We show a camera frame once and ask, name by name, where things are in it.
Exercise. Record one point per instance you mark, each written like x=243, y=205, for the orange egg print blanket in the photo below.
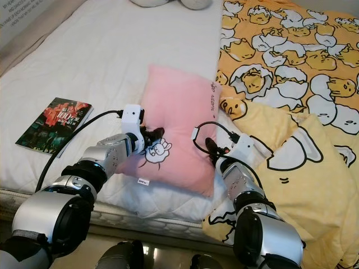
x=286, y=50

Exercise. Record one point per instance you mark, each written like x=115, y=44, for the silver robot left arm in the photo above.
x=56, y=213

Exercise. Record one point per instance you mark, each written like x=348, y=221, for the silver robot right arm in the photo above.
x=263, y=230

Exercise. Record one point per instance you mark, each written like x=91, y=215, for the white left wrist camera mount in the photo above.
x=132, y=119

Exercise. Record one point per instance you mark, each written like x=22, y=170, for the pink pillow with white print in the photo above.
x=179, y=106

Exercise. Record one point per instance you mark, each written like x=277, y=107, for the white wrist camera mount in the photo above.
x=132, y=119
x=244, y=148

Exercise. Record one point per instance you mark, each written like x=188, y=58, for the dark robot right leg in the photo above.
x=206, y=263

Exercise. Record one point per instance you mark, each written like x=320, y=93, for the white plush toy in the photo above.
x=146, y=2

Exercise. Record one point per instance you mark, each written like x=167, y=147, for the dark robot leg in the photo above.
x=118, y=256
x=206, y=263

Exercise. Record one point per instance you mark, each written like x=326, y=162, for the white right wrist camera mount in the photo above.
x=244, y=148

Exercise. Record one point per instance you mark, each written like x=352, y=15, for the white quilted mattress pad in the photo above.
x=106, y=56

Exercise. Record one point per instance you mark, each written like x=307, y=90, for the dark robot left leg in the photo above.
x=118, y=256

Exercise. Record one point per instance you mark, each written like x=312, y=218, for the white quilted mattress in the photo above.
x=45, y=199

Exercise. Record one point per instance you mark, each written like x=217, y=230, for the pale yellow egg duvet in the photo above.
x=308, y=179

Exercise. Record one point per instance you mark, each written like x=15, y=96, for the dark book with red cover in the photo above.
x=53, y=126

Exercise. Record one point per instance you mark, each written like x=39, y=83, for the wall poster with grey text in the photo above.
x=22, y=14

